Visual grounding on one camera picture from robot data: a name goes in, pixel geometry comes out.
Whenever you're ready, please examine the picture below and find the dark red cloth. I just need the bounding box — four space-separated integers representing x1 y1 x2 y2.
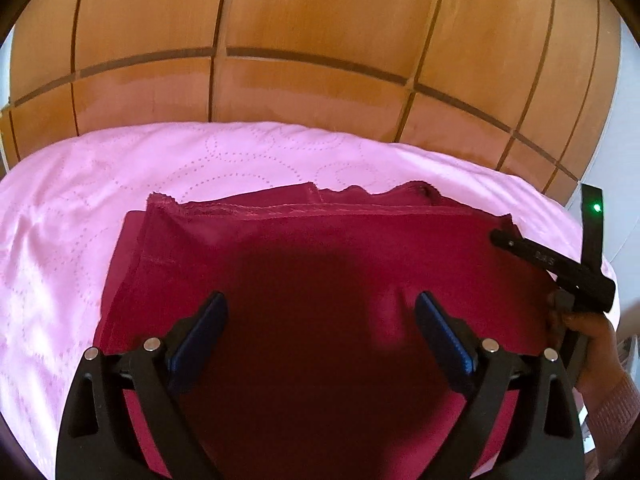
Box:
96 182 553 479

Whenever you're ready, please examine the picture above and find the pink knitted sleeve forearm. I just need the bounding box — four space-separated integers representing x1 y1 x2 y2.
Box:
587 373 640 469

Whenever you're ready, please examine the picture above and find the right hand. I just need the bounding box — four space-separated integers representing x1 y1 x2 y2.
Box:
546 290 625 411

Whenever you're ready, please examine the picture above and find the pink dotted bedsheet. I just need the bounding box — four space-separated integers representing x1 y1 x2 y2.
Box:
0 120 622 480

